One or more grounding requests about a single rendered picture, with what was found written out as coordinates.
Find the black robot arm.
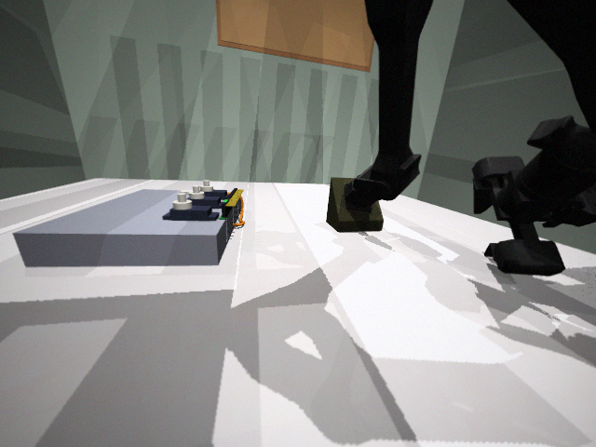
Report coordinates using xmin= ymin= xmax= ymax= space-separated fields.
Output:
xmin=344 ymin=0 xmax=596 ymax=227

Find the black pin header strip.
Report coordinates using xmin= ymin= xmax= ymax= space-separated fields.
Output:
xmin=219 ymin=188 xmax=237 ymax=220

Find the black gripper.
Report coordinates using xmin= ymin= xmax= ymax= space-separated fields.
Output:
xmin=472 ymin=156 xmax=582 ymax=277

